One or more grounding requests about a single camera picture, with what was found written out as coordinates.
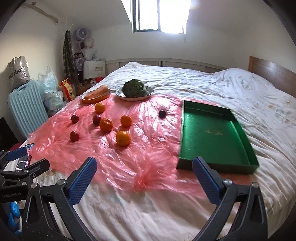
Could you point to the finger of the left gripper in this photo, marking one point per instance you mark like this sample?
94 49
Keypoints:
13 155
26 175

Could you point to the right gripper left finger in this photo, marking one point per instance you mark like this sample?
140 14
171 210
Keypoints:
39 222

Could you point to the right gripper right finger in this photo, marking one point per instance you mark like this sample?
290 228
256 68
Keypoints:
250 222

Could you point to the red apple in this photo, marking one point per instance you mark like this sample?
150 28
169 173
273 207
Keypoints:
74 136
96 119
74 118

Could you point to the large orange tangerine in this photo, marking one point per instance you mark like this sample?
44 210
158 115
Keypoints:
106 125

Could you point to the orange front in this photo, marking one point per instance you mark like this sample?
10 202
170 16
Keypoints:
123 138

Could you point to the orange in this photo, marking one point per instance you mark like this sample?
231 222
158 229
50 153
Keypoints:
123 138
126 120
100 107

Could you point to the white bed sheet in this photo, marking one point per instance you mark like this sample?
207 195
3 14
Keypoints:
267 116

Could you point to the light blue radiator heater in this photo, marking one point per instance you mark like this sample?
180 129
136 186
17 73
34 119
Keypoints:
27 108

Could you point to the clear plastic bags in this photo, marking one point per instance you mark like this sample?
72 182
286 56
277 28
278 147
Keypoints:
48 88

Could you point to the grey printed bag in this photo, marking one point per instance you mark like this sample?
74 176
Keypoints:
18 72

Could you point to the yellow red rice bag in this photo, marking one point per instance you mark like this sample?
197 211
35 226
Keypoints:
67 89

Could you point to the pink plastic sheet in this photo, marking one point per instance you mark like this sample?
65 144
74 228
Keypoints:
136 148

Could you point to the green tray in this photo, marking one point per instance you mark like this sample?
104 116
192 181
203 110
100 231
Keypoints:
213 133

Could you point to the orange plate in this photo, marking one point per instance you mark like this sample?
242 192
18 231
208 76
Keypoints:
96 99

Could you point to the plaid scarf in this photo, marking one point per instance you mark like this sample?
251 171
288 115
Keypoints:
68 62

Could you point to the carrot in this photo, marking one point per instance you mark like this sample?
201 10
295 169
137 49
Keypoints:
102 90

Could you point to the white plate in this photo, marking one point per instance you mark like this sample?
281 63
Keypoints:
120 94

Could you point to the white paper shopping bag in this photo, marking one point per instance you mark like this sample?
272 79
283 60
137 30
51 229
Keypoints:
94 69

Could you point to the dark plum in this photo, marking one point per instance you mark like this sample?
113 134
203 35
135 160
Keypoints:
162 114

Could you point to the dark green leafy vegetable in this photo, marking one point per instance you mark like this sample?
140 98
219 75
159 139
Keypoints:
134 88

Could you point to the grey fan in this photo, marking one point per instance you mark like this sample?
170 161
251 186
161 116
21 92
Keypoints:
81 34

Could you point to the wooden headboard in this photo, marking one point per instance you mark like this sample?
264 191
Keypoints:
282 78

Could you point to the window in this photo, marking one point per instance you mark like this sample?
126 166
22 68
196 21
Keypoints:
158 16

